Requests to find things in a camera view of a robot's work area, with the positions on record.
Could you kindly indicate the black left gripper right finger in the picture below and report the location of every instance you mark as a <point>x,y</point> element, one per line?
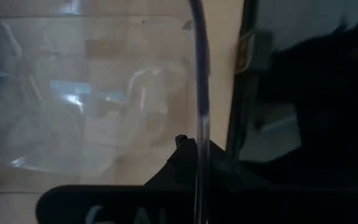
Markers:
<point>291,208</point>

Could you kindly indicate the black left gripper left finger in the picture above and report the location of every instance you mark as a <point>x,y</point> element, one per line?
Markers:
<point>120,202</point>

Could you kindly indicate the clear plastic basket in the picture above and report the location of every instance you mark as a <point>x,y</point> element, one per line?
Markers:
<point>89,93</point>

